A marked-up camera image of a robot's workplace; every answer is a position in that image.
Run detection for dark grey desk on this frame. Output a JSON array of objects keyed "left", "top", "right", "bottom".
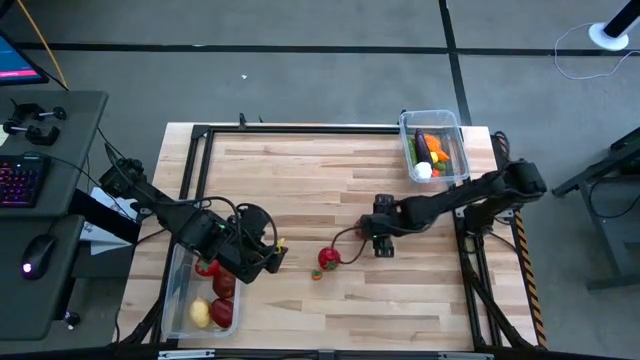
[{"left": 0, "top": 89, "right": 109, "bottom": 342}]

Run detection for black computer mouse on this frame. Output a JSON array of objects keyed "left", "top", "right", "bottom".
[{"left": 19, "top": 234, "right": 57, "bottom": 282}]

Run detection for white cable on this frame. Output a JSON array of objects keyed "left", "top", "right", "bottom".
[{"left": 553, "top": 22, "right": 640, "bottom": 81}]

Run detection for yellow toy lemon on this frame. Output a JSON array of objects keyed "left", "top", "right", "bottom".
[{"left": 188, "top": 296, "right": 212, "bottom": 330}]

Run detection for computer monitor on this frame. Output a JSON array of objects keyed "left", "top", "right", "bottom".
[{"left": 0, "top": 30, "right": 50, "bottom": 87}]

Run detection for orange toy carrot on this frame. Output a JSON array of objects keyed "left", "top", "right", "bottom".
[{"left": 424, "top": 133, "right": 451, "bottom": 162}]

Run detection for yellow black hazard tape strip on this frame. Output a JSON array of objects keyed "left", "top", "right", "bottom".
[{"left": 494, "top": 134, "right": 549, "bottom": 349}]

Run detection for purple toy eggplant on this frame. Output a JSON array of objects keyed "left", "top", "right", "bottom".
[{"left": 414, "top": 128, "right": 434, "bottom": 166}]

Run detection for black aluminium table frame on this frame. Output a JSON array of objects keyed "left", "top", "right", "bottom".
[{"left": 149, "top": 123, "right": 539, "bottom": 351}]

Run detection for yellow cable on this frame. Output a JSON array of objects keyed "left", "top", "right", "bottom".
[{"left": 16, "top": 0, "right": 69, "bottom": 90}]

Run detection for clear plastic bin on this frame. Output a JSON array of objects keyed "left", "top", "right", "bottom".
[
  {"left": 159, "top": 238, "right": 242, "bottom": 340},
  {"left": 398, "top": 109, "right": 471, "bottom": 184}
]

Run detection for black backlit keyboard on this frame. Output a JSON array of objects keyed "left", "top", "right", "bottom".
[{"left": 0, "top": 153, "right": 51, "bottom": 209}]

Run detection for white paper sheets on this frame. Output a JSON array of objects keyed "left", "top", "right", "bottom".
[{"left": 79, "top": 187, "right": 144, "bottom": 256}]

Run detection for red toy strawberry green leaves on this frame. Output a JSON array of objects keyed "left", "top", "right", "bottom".
[{"left": 317, "top": 246, "right": 342, "bottom": 272}]

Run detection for black pole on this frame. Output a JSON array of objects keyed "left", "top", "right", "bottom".
[{"left": 607, "top": 0, "right": 640, "bottom": 39}]

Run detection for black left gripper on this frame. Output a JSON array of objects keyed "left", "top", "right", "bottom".
[{"left": 218, "top": 233, "right": 290, "bottom": 285}]

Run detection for red toy tomato green stem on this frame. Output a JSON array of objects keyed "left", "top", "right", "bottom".
[{"left": 194, "top": 257, "right": 221, "bottom": 279}]

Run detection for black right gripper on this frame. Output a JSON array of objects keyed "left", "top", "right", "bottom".
[{"left": 360, "top": 193, "right": 406, "bottom": 259}]

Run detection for black screw clamp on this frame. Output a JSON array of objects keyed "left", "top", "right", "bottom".
[
  {"left": 9, "top": 99, "right": 68, "bottom": 123},
  {"left": 2, "top": 119, "right": 61, "bottom": 147}
]

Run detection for white round stand base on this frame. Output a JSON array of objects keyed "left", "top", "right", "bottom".
[{"left": 588, "top": 22, "right": 630, "bottom": 52}]

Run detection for large dark red toy apple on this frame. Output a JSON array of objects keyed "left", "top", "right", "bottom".
[{"left": 212, "top": 269, "right": 237, "bottom": 300}]

